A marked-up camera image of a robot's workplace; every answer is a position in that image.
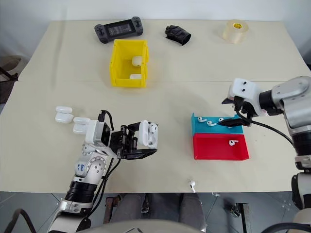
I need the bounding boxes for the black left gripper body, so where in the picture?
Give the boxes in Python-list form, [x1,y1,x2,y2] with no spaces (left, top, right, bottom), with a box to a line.
[109,124,140,160]

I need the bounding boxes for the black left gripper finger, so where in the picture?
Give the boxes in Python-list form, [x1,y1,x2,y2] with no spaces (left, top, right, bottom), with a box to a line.
[123,149,158,160]
[127,121,144,132]

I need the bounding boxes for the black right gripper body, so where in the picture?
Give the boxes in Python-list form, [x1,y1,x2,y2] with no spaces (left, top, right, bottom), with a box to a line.
[233,96,256,127]

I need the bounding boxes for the yellow plastic bin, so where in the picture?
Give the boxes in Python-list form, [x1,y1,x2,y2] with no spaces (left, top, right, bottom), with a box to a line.
[109,39,149,88]

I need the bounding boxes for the blue plastic tray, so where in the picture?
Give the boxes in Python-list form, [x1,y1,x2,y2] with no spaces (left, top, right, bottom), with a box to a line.
[190,112,245,136]

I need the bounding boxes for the red plastic tray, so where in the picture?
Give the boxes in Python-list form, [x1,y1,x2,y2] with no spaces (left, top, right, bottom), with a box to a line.
[193,133,251,161]

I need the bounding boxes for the rusty metal bar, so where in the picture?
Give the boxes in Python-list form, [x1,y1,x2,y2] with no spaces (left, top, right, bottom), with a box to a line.
[104,195,121,224]

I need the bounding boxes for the clear tape roll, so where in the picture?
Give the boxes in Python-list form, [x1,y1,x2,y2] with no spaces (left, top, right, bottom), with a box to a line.
[222,19,250,45]

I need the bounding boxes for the black handheld game console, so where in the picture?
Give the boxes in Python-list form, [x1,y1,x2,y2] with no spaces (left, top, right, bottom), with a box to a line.
[94,16,144,44]

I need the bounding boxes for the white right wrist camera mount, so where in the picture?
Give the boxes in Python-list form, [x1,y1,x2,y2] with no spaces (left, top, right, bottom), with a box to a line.
[228,77,268,116]

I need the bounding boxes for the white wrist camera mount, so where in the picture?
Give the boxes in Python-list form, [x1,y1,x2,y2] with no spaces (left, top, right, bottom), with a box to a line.
[85,119,110,147]
[228,77,268,116]

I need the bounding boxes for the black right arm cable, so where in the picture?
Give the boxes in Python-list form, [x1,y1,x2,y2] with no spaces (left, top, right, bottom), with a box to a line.
[234,96,294,146]

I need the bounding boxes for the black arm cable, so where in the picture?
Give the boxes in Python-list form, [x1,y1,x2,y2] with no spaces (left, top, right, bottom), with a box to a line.
[86,110,122,219]
[234,96,294,146]

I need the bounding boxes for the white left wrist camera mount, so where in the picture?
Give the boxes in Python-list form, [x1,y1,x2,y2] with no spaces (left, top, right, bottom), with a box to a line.
[85,119,110,147]

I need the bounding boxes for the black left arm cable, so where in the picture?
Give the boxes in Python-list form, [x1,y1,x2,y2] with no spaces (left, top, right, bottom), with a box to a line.
[86,110,122,219]

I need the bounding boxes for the black folded strap object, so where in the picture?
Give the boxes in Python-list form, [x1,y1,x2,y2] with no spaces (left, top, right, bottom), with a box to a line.
[164,24,192,46]

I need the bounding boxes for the metal table leg bracket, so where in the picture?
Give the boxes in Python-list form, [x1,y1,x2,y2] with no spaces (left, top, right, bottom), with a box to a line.
[229,202,251,233]

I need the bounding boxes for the dark curved hose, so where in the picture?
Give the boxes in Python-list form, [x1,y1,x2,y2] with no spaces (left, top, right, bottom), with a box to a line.
[4,208,35,233]

